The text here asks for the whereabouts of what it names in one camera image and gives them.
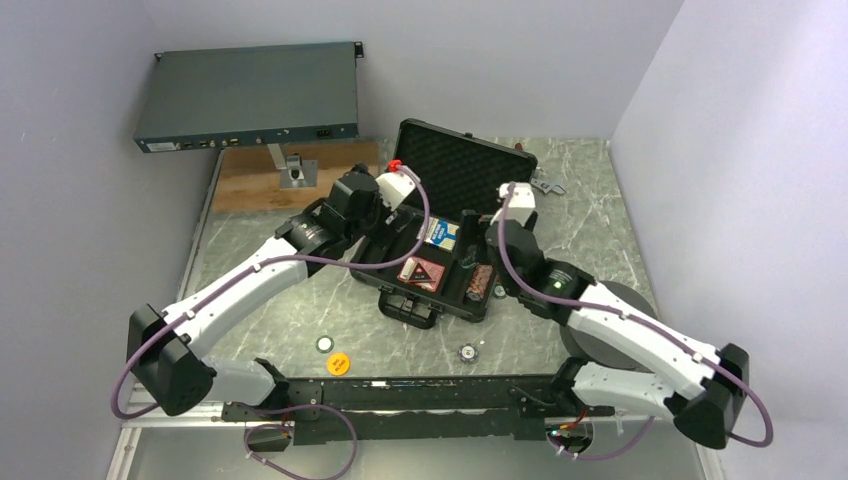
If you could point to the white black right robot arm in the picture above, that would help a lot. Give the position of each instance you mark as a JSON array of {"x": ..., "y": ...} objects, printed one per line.
[{"x": 698, "y": 387}]

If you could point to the orange round sticker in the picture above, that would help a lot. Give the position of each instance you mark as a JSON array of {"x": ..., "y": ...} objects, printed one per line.
[{"x": 338, "y": 364}]

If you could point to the wooden board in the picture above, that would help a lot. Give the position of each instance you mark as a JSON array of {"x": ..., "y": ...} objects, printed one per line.
[{"x": 249, "y": 180}]

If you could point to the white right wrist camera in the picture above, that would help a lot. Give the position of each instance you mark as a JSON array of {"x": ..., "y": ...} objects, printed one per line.
[{"x": 517, "y": 203}]

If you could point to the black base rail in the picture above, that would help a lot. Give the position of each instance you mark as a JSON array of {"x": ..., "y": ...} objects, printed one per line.
[{"x": 321, "y": 410}]

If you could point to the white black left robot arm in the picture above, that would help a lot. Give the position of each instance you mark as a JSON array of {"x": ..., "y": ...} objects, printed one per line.
[{"x": 168, "y": 351}]

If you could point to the red playing card deck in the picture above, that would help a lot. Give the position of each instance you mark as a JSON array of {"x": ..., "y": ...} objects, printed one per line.
[{"x": 424, "y": 274}]

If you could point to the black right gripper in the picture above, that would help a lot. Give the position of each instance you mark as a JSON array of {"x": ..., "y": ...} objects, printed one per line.
[{"x": 470, "y": 228}]

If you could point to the row of poker chips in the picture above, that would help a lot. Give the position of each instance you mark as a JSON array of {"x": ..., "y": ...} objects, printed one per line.
[{"x": 479, "y": 283}]

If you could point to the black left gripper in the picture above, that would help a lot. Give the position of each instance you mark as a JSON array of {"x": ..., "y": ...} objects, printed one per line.
[{"x": 381, "y": 231}]

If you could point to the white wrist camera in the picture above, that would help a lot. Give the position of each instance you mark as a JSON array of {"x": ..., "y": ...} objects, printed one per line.
[
  {"x": 517, "y": 203},
  {"x": 396, "y": 184}
]

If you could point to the green poker chip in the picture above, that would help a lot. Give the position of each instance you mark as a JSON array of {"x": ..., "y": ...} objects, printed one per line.
[{"x": 324, "y": 344}]

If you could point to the grey foam roll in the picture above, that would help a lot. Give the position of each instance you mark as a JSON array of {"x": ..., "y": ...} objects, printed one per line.
[{"x": 583, "y": 346}]

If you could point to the adjustable metal wrench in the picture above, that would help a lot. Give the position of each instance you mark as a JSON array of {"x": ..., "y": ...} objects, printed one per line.
[{"x": 548, "y": 185}]

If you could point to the grey rack network switch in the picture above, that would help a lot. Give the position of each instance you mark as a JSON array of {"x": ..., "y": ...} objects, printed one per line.
[{"x": 247, "y": 96}]

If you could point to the metal stand bracket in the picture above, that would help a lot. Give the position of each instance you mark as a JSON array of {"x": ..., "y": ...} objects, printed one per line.
[{"x": 295, "y": 172}]

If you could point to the blue playing card deck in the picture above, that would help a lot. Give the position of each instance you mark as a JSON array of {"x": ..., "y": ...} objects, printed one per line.
[{"x": 441, "y": 234}]

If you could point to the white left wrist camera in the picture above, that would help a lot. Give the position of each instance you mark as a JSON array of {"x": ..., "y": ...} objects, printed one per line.
[{"x": 396, "y": 184}]

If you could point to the black foam-lined poker case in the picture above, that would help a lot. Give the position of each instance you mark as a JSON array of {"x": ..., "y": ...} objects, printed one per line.
[{"x": 458, "y": 171}]

